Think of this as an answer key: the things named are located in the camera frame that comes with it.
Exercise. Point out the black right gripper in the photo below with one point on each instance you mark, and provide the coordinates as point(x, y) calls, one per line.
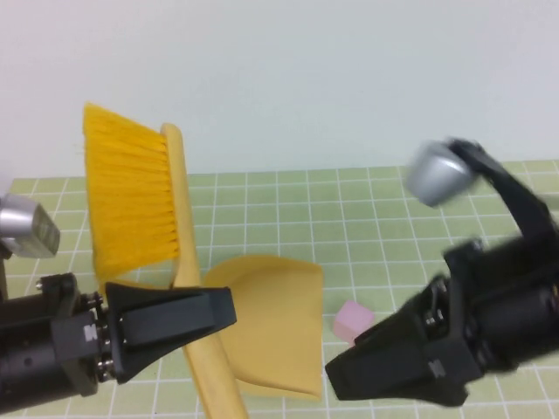
point(454, 362)

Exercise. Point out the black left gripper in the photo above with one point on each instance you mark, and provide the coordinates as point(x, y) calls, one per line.
point(87, 345)

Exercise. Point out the pink foam cube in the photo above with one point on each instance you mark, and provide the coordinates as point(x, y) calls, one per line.
point(351, 318)

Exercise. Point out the yellow hand brush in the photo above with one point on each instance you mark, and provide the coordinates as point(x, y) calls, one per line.
point(131, 196)

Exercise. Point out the yellow plastic dustpan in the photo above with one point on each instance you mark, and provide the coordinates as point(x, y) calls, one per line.
point(279, 314)

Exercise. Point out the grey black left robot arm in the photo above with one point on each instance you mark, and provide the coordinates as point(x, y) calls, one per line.
point(26, 358)

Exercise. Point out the green checked table mat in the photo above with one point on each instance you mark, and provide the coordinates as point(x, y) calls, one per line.
point(305, 209)

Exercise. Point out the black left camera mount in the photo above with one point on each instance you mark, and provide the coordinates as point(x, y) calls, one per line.
point(59, 288)

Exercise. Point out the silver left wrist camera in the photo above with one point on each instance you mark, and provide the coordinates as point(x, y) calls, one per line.
point(22, 222)

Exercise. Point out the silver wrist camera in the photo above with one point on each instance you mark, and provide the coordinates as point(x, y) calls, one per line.
point(22, 222)
point(436, 174)

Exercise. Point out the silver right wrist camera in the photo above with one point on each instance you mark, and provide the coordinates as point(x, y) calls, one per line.
point(436, 174)

